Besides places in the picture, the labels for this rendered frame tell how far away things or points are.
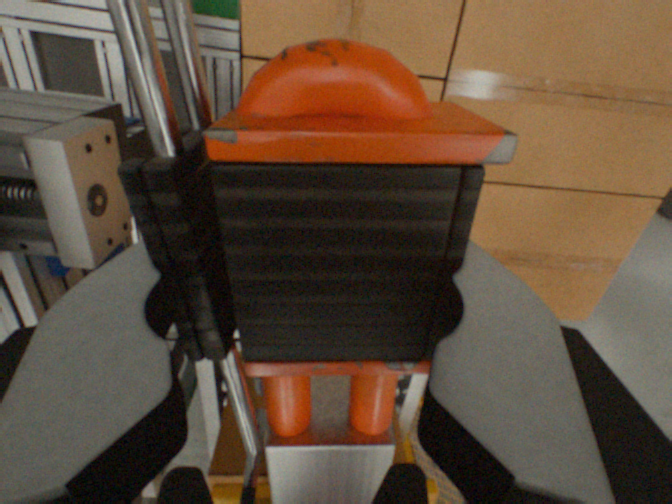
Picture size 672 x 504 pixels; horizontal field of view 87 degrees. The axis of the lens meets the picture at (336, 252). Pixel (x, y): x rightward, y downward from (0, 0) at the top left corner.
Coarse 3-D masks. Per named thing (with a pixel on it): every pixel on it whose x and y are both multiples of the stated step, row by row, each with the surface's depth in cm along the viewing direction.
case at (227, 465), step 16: (240, 352) 94; (256, 400) 83; (224, 416) 79; (224, 432) 75; (400, 432) 78; (224, 448) 73; (240, 448) 73; (400, 448) 75; (224, 464) 70; (240, 464) 70; (208, 480) 69; (224, 480) 69; (240, 480) 69
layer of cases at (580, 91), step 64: (256, 0) 62; (320, 0) 62; (384, 0) 62; (448, 0) 63; (512, 0) 63; (576, 0) 63; (640, 0) 64; (256, 64) 67; (448, 64) 69; (512, 64) 68; (576, 64) 69; (640, 64) 69; (512, 128) 75; (576, 128) 75; (640, 128) 76; (512, 192) 83; (576, 192) 83; (640, 192) 84; (512, 256) 92; (576, 256) 93; (576, 320) 105
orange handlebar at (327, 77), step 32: (288, 64) 9; (320, 64) 9; (352, 64) 9; (384, 64) 9; (256, 96) 9; (288, 96) 9; (320, 96) 9; (352, 96) 9; (384, 96) 9; (416, 96) 9; (288, 384) 15; (352, 384) 16; (384, 384) 15; (288, 416) 16; (352, 416) 17; (384, 416) 16
